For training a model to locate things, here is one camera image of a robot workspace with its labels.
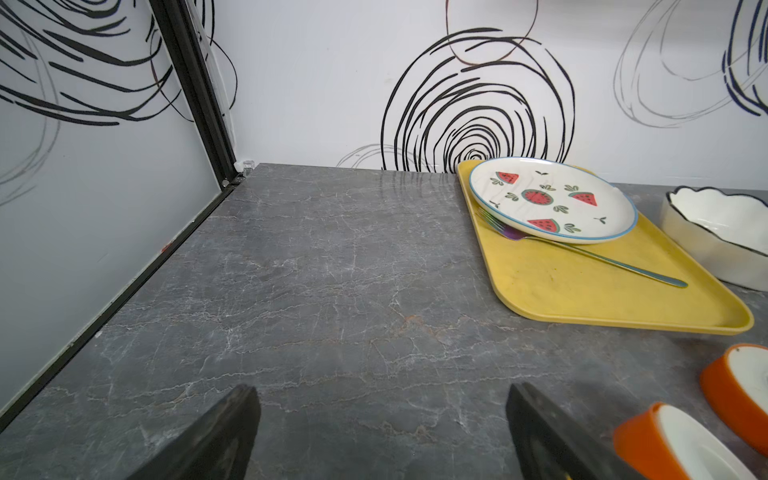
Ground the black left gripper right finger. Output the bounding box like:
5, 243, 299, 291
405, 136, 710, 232
506, 383, 642, 480

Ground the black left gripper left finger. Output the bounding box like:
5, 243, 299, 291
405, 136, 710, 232
129, 384, 261, 479

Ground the orange sealing tape roll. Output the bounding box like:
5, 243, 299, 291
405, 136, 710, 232
699, 344, 767, 457
613, 402, 756, 480

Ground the yellow plastic tray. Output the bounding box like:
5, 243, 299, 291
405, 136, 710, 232
458, 161, 754, 335

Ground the purple teal fork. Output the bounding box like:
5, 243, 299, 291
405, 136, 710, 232
474, 209, 688, 288

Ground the watermelon pattern plate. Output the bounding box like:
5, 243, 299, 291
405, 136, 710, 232
468, 157, 639, 244

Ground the white scalloped bowl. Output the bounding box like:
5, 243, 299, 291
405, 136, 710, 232
660, 186, 767, 292

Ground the black corner frame post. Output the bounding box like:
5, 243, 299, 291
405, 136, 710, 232
149, 0, 238, 189

